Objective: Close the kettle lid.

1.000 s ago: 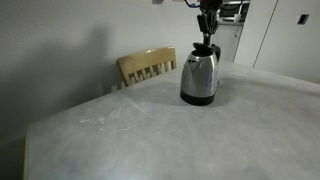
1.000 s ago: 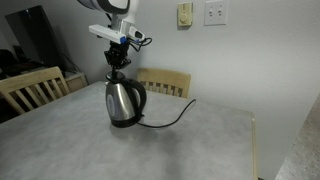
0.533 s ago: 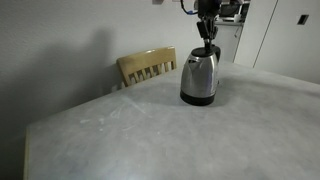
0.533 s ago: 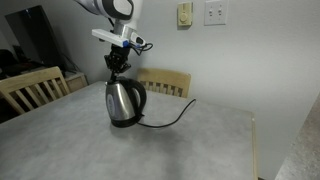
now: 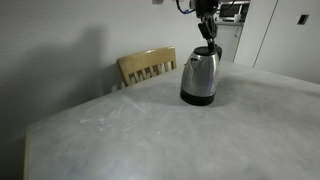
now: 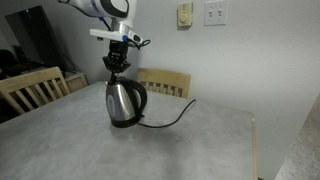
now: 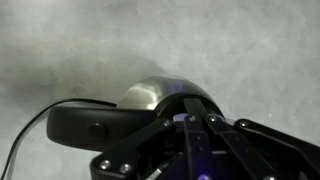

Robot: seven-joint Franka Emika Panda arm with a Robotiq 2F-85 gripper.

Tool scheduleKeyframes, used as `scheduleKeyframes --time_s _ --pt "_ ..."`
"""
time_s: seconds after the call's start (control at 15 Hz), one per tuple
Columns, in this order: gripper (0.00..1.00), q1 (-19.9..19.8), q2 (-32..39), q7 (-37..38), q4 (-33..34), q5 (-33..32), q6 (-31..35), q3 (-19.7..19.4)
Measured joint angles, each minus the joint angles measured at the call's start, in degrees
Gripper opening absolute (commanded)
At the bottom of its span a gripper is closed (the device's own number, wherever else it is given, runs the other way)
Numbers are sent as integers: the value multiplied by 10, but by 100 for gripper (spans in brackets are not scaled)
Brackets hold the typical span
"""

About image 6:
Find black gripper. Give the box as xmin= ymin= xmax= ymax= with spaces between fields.
xmin=101 ymin=39 xmax=132 ymax=84

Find black kettle lid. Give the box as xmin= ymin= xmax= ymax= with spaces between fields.
xmin=109 ymin=75 xmax=133 ymax=84

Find stainless steel electric kettle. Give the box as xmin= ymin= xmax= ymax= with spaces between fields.
xmin=105 ymin=76 xmax=149 ymax=129

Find beige low cabinet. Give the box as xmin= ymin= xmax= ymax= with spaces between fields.
xmin=61 ymin=70 xmax=89 ymax=94

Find wooden chair short slats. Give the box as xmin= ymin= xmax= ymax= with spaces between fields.
xmin=135 ymin=67 xmax=193 ymax=99

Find wooden chair long slats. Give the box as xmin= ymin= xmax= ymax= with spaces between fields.
xmin=0 ymin=65 xmax=71 ymax=116

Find black flat screen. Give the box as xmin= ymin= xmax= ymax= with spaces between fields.
xmin=4 ymin=4 xmax=66 ymax=72

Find speckled grey countertop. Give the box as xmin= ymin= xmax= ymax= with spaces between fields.
xmin=274 ymin=94 xmax=320 ymax=180

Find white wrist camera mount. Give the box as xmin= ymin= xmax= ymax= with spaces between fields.
xmin=89 ymin=28 xmax=145 ymax=45

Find black and blue gripper cable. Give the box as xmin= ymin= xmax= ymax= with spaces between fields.
xmin=133 ymin=38 xmax=152 ymax=50

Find black kettle power cord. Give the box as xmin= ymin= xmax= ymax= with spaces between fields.
xmin=136 ymin=98 xmax=197 ymax=129

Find wall outlet plate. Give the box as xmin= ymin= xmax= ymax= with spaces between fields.
xmin=176 ymin=1 xmax=194 ymax=28

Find white double light switch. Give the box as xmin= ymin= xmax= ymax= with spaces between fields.
xmin=203 ymin=0 xmax=230 ymax=27

